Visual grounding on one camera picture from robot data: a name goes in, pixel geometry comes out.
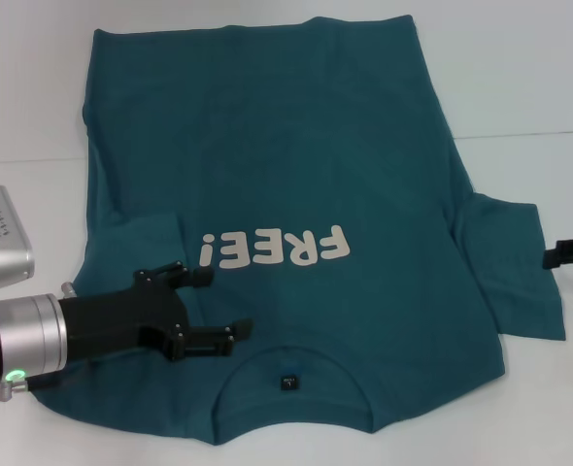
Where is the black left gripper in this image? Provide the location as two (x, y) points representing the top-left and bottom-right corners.
(56, 260), (254, 364)

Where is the left arm cable with plug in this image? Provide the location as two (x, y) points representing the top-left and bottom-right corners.
(0, 371), (74, 403)

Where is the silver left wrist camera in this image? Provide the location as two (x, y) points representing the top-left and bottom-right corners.
(0, 182), (38, 305)

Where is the teal FREE print t-shirt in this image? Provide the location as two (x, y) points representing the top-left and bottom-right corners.
(26, 15), (567, 435)

